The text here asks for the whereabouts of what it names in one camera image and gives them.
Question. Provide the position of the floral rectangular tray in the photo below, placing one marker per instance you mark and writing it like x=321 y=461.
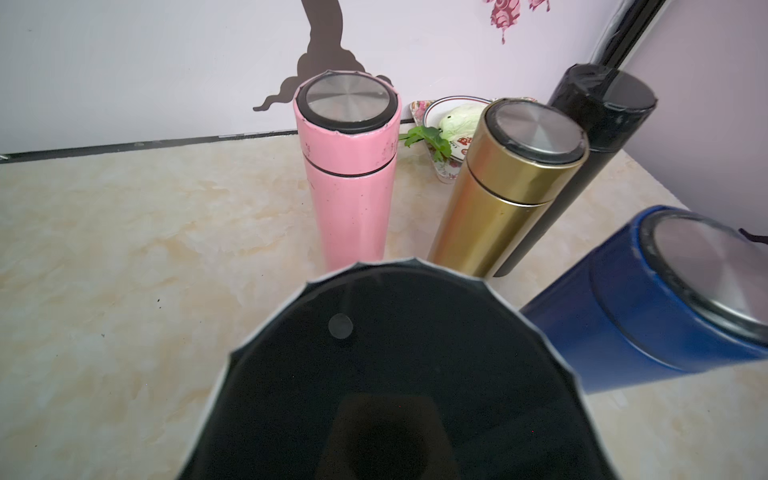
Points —
x=446 y=171

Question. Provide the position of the green plastic leaf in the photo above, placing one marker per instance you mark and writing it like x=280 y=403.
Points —
x=431 y=136

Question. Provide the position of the pink thermos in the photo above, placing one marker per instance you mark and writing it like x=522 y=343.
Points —
x=348 y=127

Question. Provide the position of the toy napa cabbage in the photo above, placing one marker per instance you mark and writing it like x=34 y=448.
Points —
x=461 y=122

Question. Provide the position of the gold thermos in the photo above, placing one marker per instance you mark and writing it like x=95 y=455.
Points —
x=522 y=156

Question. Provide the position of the blue thermos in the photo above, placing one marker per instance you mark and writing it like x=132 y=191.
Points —
x=671 y=293

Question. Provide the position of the white thermos black lid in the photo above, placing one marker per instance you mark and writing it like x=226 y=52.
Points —
x=396 y=370

